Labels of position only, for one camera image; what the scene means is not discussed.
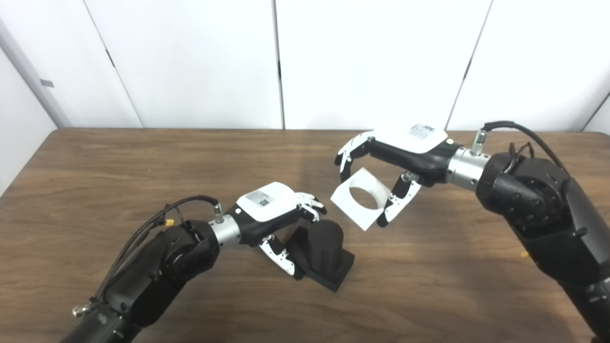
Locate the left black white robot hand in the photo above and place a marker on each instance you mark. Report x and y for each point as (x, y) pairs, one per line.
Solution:
(264, 202)

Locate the black peg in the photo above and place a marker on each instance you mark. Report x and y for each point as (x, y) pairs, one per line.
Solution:
(326, 243)

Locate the small grey wall tag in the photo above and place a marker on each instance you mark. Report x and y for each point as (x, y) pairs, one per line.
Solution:
(46, 83)

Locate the white square piece with hole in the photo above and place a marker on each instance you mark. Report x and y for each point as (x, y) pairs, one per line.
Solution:
(343, 202)

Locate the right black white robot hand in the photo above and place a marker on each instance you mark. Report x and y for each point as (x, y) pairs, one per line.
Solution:
(410, 143)

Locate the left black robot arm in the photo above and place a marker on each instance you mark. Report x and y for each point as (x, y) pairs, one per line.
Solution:
(157, 267)

